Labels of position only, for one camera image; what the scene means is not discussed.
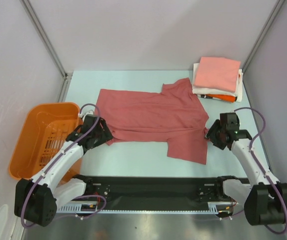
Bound red t shirt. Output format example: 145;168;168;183
96;78;209;165

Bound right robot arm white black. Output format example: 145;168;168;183
205;111;287;229

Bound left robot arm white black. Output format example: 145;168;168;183
14;114;113;228

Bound folded orange white t shirt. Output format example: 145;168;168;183
197;94;238;103

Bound folded pink t shirt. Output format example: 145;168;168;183
193;56;241;93

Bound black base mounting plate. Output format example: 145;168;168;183
85;175;235;212

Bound orange plastic laundry basket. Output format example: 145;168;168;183
8;102;82;180

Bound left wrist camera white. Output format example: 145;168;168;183
78;110;94;119

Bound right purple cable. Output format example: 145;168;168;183
218;107;287;235

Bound white slotted cable duct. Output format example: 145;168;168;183
56;201;232;215

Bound right aluminium frame post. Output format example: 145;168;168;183
242;0;287;74

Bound aluminium frame post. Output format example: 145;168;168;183
20;0;67;79
242;0;287;74

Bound left aluminium frame post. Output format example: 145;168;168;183
20;0;67;79

